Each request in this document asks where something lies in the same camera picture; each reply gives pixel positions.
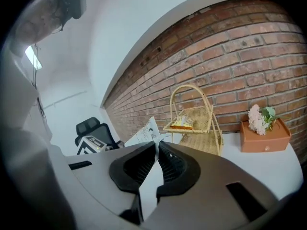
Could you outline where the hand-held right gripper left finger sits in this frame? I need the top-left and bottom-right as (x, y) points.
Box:
(64, 141), (159, 225)

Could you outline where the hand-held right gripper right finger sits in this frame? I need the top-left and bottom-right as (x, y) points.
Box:
(143, 140), (282, 230)

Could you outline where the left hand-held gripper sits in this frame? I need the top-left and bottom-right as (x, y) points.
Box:
(76, 135), (113, 156)

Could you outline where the wicker basket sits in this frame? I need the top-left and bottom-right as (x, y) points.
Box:
(163, 84), (225, 157)

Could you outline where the orange snack packet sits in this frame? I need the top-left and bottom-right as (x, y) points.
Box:
(170, 115), (194, 130)

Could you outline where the black office chair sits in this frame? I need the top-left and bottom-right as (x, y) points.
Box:
(74, 116), (126, 156)

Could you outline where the orange drawer box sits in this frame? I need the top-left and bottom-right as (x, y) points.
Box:
(239, 117), (292, 153)

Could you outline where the pink flower bouquet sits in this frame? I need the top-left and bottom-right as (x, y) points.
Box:
(248, 104), (280, 137)

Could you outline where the ceiling light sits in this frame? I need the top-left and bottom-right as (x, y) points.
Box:
(24, 45), (44, 70)

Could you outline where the person's face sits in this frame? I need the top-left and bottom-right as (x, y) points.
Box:
(14, 0), (66, 58)

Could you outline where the black head camera cable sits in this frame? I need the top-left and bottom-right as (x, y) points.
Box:
(30, 43), (47, 125)

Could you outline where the black head-mounted camera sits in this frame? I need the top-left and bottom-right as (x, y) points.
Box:
(49, 0), (87, 20)

